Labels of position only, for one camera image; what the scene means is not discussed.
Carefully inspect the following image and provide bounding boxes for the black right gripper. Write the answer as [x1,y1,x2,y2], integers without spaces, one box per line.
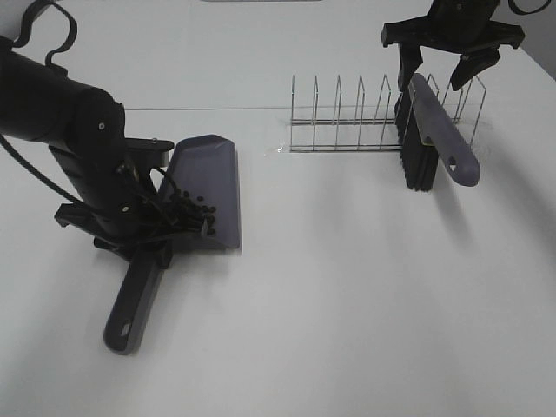
[381,1,524,92]

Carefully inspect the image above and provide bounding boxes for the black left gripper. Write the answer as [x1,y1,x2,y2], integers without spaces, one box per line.
[49,140,208,269]

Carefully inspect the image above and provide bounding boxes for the pile of coffee beans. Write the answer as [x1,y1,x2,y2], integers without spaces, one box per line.
[165,190,216,236]

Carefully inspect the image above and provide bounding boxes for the grey hand brush black bristles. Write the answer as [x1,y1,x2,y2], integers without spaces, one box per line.
[394,73,480,192]

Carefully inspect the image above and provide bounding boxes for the grey plastic dustpan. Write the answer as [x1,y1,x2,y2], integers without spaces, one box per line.
[103,135,242,355]

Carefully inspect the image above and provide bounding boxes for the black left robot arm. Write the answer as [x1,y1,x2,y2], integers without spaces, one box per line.
[1,37,215,261]

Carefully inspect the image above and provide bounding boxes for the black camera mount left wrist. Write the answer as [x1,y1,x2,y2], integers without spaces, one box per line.
[125,138,175,168]

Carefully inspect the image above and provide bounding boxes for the black cable bundle left arm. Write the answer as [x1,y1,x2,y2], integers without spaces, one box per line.
[0,0,205,244]

